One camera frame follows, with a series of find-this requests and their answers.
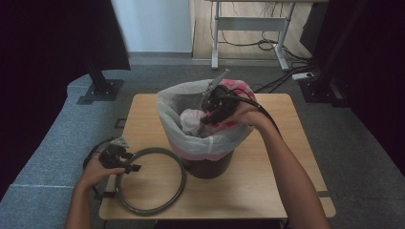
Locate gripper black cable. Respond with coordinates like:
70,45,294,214
81,137,112,200
233,88,282,136

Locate person's right hand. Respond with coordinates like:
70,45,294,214
222,100,272,131

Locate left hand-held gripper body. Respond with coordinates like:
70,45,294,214
98,136,132,170

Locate black metal stand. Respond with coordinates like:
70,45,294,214
297,0,371,108
75,60,124,106

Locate white power strip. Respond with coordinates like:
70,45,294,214
291,72,315,81

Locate white desk frame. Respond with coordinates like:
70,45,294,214
209,0,329,72

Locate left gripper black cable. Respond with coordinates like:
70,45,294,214
81,137,112,200

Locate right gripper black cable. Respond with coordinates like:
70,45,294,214
233,88,282,136

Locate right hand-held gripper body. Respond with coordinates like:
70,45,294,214
200,69,244,127

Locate black floor cables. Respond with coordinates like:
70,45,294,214
219,30,319,94

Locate grey plastic ring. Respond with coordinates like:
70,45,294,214
115,146,187,217

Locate pink white plastic bag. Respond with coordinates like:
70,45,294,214
156,78,257,162

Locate black plastic bucket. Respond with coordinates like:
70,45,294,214
181,148,236,179

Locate person's left hand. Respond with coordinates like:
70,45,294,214
77,155,127,191

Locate black curtain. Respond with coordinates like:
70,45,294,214
0,0,132,195
313,0,405,176

